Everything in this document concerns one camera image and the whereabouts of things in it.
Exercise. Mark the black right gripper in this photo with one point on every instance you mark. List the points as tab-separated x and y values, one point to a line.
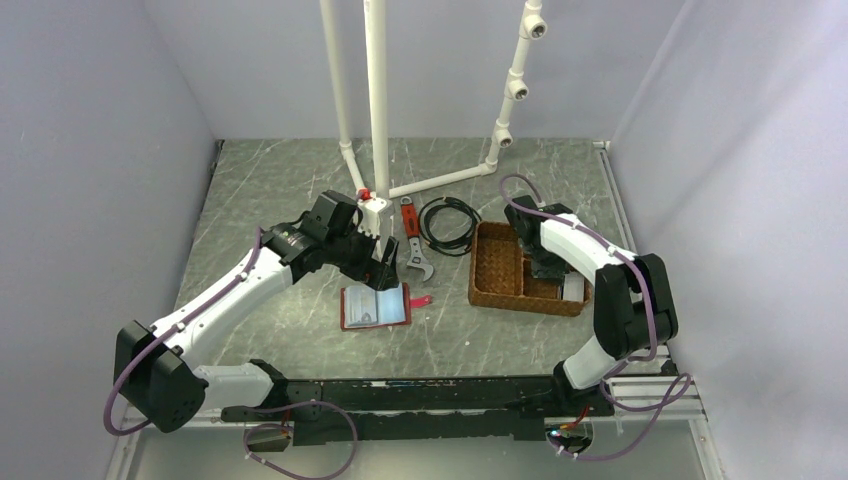
555	272

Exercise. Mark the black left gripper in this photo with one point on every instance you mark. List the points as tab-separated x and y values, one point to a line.
371	271

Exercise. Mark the red card holder wallet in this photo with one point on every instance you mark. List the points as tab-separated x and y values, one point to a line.
363	308

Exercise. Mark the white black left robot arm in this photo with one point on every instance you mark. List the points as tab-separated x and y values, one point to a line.
160	370

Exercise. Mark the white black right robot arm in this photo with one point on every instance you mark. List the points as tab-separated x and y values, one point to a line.
633	307

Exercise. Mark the white cards stack in basket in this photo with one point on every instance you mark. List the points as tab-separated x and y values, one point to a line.
573	289

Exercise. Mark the brown woven divided basket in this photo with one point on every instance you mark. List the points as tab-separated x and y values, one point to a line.
500	277

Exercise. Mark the white PVC pipe frame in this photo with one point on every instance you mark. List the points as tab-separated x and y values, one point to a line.
379	213

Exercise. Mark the red handled adjustable wrench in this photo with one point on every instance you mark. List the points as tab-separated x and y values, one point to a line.
417	259

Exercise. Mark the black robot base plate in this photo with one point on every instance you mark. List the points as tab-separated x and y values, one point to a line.
518	407

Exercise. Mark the aluminium rail frame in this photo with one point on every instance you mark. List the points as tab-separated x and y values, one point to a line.
157	368

